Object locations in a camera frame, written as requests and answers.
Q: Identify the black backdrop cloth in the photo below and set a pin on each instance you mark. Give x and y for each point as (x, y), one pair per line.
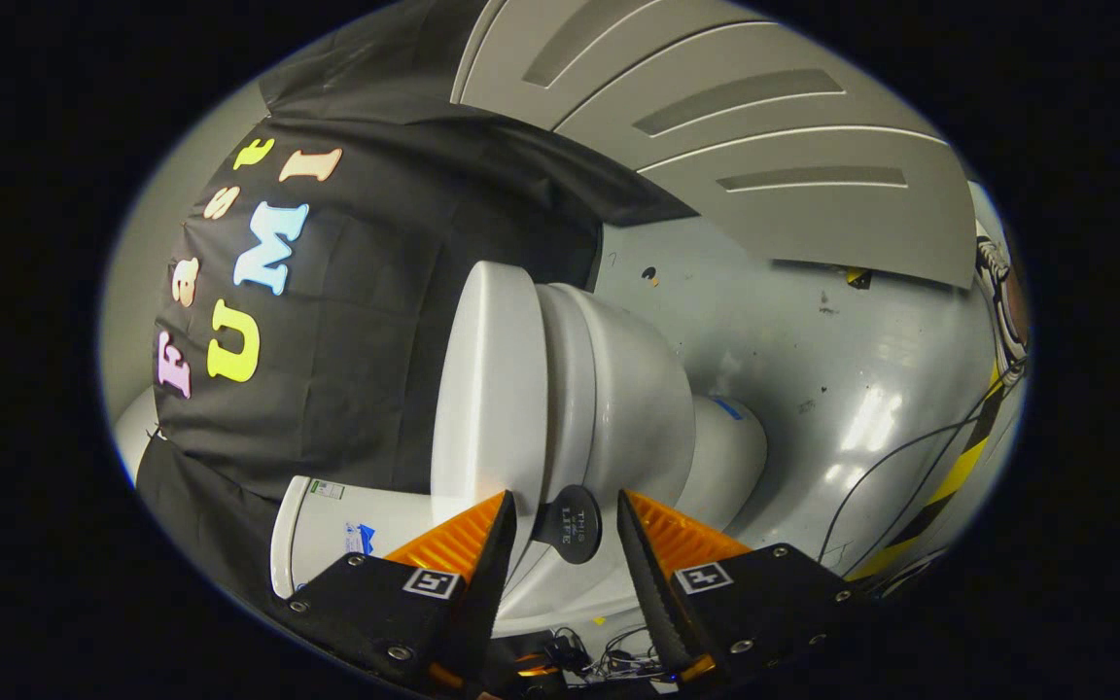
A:
(356, 321)

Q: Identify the grey drawer cabinet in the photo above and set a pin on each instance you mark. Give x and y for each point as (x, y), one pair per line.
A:
(764, 165)

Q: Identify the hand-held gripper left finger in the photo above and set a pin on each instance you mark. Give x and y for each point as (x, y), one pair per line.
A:
(482, 593)

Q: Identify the white ceramic toilet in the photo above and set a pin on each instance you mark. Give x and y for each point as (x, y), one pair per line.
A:
(638, 389)

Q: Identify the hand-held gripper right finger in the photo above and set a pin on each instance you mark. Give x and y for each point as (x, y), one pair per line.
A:
(652, 583)

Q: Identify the yellow black floor tape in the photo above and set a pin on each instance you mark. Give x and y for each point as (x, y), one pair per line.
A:
(959, 472)

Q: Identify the white toilet lid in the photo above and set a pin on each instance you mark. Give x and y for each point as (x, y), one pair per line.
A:
(492, 389)

